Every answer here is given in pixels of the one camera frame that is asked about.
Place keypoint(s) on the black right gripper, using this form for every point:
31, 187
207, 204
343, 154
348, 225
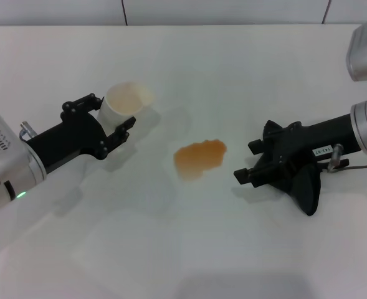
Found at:
295, 146

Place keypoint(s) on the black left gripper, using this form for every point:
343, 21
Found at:
71, 137

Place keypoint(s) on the white paper cup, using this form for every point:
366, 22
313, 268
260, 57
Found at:
121, 102

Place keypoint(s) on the dark blue rag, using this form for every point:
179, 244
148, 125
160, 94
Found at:
307, 193

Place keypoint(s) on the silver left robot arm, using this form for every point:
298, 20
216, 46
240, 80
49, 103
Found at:
15, 177

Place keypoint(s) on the brown water stain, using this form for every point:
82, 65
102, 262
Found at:
198, 159

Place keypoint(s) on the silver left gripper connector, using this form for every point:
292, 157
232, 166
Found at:
25, 129

